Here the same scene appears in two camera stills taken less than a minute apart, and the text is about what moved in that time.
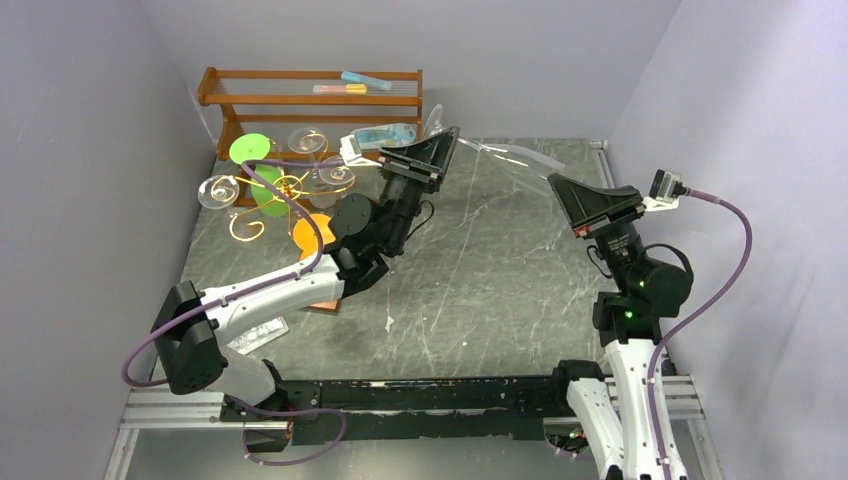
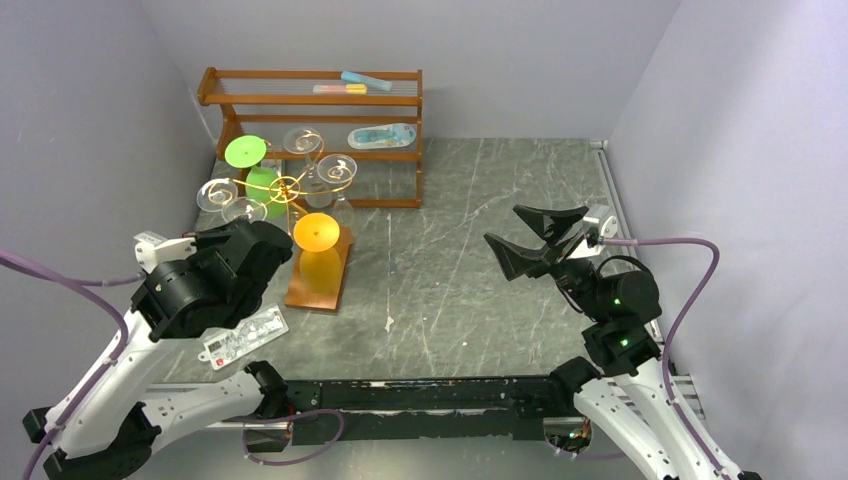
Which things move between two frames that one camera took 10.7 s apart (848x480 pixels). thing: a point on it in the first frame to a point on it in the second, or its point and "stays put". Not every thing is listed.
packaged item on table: [259, 335] stays put
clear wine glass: [218, 191] stays put
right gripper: [609, 220] to [553, 253]
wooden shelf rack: [229, 87] stays put
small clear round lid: [533, 162] to [252, 209]
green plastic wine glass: [251, 147] stays put
